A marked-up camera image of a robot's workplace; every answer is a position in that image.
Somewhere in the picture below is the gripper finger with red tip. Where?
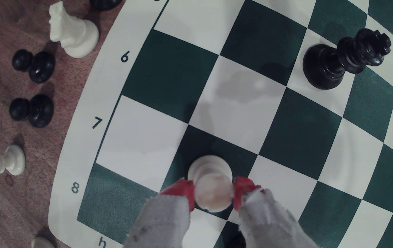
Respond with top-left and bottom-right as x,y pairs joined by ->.
233,177 -> 321,248
124,178 -> 196,248

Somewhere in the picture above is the white chess rook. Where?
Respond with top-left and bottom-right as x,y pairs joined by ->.
187,155 -> 234,213

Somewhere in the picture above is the green and white chess mat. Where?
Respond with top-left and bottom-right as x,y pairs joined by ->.
48,0 -> 393,248

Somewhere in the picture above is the white chess piece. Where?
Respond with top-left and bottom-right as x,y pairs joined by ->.
31,236 -> 56,248

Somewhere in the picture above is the white chess pawn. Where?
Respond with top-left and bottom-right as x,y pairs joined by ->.
0,144 -> 26,176

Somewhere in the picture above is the black chess king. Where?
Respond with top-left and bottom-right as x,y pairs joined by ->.
302,28 -> 392,91

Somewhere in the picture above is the black chess pawn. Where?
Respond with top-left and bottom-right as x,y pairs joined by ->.
12,49 -> 56,84
9,94 -> 54,128

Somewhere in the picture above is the white chess knight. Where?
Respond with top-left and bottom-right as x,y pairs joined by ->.
49,1 -> 100,59

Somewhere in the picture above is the black chess piece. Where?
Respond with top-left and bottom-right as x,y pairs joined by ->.
89,0 -> 123,11

